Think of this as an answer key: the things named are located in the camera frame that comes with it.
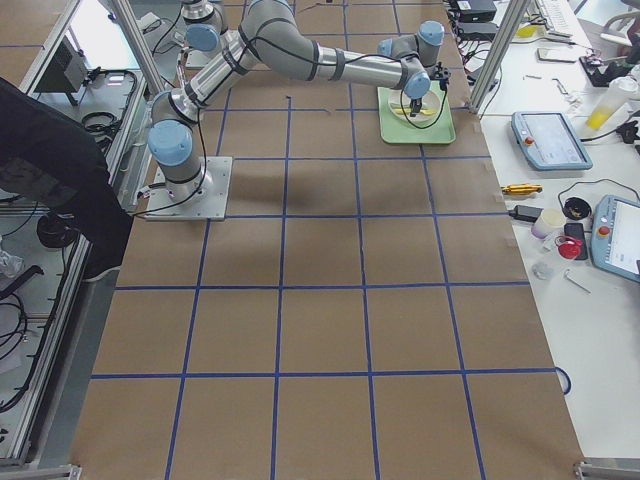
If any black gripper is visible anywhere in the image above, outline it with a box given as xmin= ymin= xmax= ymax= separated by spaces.
xmin=410 ymin=97 xmax=423 ymax=113

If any yellow plastic fork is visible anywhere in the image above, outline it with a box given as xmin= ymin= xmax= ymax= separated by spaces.
xmin=391 ymin=107 xmax=438 ymax=117

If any light green tray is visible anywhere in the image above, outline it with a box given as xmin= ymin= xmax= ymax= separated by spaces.
xmin=377 ymin=86 xmax=456 ymax=145

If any blue teach pendant far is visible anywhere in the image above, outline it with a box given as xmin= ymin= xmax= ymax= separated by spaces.
xmin=511 ymin=111 xmax=593 ymax=171

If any blue teach pendant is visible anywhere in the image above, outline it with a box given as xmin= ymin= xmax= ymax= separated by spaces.
xmin=590 ymin=195 xmax=639 ymax=283
xmin=511 ymin=111 xmax=593 ymax=171

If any small black power brick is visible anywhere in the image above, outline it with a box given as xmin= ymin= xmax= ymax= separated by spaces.
xmin=508 ymin=204 xmax=542 ymax=223

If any white paper cup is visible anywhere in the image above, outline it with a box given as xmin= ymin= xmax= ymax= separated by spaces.
xmin=531 ymin=208 xmax=567 ymax=239

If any black smartphone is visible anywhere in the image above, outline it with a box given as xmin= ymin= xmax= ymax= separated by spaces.
xmin=564 ymin=222 xmax=589 ymax=260

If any yellow liquid squeeze bottle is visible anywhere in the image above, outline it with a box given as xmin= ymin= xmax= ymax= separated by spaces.
xmin=585 ymin=76 xmax=639 ymax=131

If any red round tape holder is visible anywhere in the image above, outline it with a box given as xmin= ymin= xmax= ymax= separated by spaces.
xmin=554 ymin=235 xmax=583 ymax=260

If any blue teach pendant near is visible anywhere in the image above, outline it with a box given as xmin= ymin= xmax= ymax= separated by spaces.
xmin=590 ymin=195 xmax=639 ymax=283

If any person in black clothes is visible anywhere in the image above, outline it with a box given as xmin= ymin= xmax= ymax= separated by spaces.
xmin=1 ymin=79 xmax=133 ymax=282

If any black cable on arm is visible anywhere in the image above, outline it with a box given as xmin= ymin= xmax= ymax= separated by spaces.
xmin=409 ymin=74 xmax=449 ymax=130

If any aluminium frame post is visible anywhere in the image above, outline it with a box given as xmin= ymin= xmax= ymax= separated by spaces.
xmin=469 ymin=0 xmax=529 ymax=113

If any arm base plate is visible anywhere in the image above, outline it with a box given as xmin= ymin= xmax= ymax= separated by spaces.
xmin=184 ymin=50 xmax=217 ymax=71
xmin=142 ymin=156 xmax=233 ymax=221

